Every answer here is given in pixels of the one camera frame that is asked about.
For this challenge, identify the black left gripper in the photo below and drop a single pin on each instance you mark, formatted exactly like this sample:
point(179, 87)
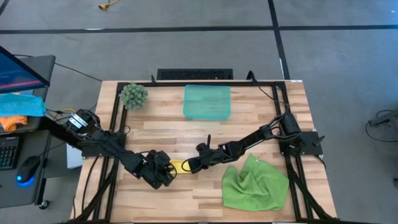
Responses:
point(157, 169)

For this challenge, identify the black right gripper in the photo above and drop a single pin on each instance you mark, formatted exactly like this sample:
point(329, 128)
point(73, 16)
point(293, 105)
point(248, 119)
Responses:
point(210, 154)

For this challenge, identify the yellow microfiber towel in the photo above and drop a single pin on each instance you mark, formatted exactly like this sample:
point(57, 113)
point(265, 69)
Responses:
point(182, 168)

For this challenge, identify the green microfiber towel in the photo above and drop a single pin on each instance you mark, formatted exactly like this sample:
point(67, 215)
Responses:
point(255, 189)

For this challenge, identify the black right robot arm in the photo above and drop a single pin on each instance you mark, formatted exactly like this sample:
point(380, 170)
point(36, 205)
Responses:
point(248, 141)

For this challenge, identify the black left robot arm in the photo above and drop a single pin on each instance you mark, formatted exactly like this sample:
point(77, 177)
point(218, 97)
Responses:
point(127, 158)

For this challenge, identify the teal plastic basket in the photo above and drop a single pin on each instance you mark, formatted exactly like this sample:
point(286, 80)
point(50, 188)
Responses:
point(206, 102)

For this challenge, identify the artificial green succulent plant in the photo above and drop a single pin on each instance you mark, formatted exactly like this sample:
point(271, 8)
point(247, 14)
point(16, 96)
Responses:
point(133, 96)

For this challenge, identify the white box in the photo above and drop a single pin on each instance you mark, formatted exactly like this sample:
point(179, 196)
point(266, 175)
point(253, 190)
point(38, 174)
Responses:
point(74, 158)

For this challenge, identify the black computer mouse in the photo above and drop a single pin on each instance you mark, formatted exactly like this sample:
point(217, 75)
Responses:
point(28, 168)

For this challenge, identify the grey computer cart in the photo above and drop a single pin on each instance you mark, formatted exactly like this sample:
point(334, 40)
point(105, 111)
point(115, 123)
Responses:
point(18, 193)

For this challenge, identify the blue cloth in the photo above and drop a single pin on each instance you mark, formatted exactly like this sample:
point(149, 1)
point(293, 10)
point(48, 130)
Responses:
point(21, 105)

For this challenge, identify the black backlit keyboard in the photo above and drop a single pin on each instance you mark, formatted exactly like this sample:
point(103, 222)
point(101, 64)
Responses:
point(7, 152)

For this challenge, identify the orange cloth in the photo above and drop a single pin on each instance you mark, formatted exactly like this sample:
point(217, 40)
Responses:
point(11, 123)

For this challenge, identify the computer monitor with blue screen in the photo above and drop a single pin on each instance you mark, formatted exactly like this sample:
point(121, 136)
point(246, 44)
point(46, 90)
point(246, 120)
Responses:
point(15, 74)

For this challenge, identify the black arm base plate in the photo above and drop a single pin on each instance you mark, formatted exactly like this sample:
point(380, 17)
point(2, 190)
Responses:
point(311, 147)
point(90, 152)

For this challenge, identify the black metal table frame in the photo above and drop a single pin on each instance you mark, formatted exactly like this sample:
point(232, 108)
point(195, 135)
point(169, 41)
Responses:
point(174, 83)

